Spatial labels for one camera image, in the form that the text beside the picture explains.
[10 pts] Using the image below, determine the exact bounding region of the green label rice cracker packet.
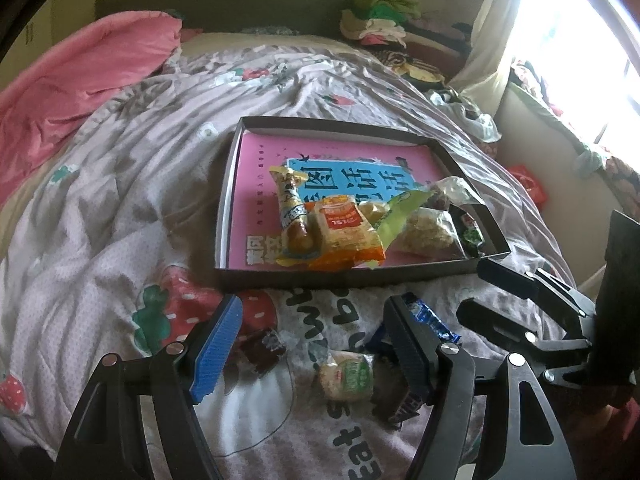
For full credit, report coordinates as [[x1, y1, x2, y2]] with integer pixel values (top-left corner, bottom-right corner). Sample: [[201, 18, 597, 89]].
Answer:
[[319, 351, 377, 404]]

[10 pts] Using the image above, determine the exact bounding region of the black snack packet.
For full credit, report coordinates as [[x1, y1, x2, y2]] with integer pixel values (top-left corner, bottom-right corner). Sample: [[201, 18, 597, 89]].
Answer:
[[449, 204, 487, 257]]

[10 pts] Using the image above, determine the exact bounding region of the person's right forearm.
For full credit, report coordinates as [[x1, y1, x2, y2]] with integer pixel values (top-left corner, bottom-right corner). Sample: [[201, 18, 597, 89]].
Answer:
[[592, 400, 640, 463]]

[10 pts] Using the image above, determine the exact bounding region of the pile of clothes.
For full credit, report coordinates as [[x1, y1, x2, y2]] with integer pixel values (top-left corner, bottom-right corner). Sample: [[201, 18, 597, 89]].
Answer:
[[339, 0, 473, 78]]

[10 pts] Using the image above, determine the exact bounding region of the dark brown snack packet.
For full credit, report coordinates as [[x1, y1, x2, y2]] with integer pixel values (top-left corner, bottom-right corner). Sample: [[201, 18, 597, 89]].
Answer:
[[369, 374, 427, 428]]

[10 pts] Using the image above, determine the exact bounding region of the yellow sausage packet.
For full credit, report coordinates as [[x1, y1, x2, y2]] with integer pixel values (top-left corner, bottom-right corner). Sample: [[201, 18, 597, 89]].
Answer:
[[269, 165, 322, 257]]

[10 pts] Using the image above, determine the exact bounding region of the dark headboard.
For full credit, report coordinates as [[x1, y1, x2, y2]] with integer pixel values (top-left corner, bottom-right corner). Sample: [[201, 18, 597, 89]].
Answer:
[[94, 0, 362, 43]]

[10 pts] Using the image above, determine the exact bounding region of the blue snack packet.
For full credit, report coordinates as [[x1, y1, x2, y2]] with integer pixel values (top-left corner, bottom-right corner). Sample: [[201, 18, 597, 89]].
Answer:
[[404, 296, 462, 345]]

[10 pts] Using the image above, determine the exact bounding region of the clear pastry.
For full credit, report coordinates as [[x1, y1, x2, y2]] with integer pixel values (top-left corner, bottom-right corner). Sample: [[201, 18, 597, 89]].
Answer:
[[429, 176, 483, 211]]

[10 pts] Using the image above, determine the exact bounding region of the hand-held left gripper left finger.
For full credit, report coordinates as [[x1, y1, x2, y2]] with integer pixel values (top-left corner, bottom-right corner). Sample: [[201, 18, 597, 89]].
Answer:
[[55, 293, 245, 480]]

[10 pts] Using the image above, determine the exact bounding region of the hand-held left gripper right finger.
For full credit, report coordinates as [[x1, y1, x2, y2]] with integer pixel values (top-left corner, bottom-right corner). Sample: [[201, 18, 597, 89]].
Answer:
[[382, 294, 576, 480]]

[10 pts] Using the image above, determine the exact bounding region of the orange clear pastry packet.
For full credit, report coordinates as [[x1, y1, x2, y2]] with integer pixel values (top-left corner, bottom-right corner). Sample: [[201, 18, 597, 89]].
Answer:
[[304, 195, 387, 269]]

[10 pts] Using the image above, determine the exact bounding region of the clear rice cracker packet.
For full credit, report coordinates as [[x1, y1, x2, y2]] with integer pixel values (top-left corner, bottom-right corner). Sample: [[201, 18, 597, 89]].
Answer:
[[399, 206, 463, 261]]

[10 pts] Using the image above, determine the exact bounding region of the dark cardboard box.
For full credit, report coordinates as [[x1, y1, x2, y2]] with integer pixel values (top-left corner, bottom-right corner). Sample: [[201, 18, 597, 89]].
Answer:
[[214, 115, 512, 292]]

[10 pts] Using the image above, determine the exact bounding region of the white plastic bag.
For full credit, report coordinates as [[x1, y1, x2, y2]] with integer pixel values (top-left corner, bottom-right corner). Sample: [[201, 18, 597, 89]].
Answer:
[[426, 87, 502, 143]]

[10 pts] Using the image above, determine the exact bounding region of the beige curtain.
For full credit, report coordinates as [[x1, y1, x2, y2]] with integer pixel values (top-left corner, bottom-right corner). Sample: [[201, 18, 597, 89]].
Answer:
[[447, 0, 532, 116]]

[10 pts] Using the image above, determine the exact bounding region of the pink blanket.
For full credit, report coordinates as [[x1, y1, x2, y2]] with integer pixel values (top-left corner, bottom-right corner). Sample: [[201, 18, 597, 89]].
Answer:
[[0, 12, 183, 188]]

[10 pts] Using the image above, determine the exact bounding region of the red plastic bag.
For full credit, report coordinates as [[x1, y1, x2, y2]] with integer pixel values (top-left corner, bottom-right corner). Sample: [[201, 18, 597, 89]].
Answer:
[[507, 164, 548, 207]]

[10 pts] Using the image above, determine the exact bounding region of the pink and blue book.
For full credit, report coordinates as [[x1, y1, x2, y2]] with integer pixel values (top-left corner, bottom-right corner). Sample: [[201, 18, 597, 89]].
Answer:
[[227, 132, 451, 268]]

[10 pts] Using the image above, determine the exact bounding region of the green snack packet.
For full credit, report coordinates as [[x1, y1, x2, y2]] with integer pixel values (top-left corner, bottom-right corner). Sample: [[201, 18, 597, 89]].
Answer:
[[369, 186, 437, 252]]

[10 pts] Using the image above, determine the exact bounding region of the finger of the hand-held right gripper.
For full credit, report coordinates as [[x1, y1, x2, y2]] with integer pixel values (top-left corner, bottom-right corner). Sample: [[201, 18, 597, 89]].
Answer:
[[455, 298, 595, 384], [476, 257, 597, 332]]

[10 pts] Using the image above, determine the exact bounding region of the window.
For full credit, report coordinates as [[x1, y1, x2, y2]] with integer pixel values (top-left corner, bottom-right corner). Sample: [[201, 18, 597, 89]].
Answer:
[[510, 0, 640, 151]]

